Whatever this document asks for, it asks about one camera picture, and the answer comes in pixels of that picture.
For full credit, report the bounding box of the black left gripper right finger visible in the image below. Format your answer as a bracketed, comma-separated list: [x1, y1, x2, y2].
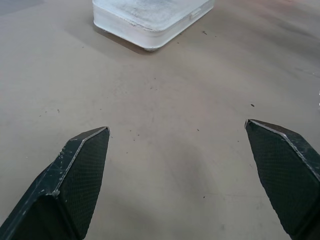
[244, 118, 320, 240]

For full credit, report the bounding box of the white plastic box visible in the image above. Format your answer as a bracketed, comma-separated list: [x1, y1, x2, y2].
[92, 0, 215, 52]

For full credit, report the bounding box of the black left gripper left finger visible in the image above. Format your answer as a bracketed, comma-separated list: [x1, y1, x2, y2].
[0, 126, 111, 240]

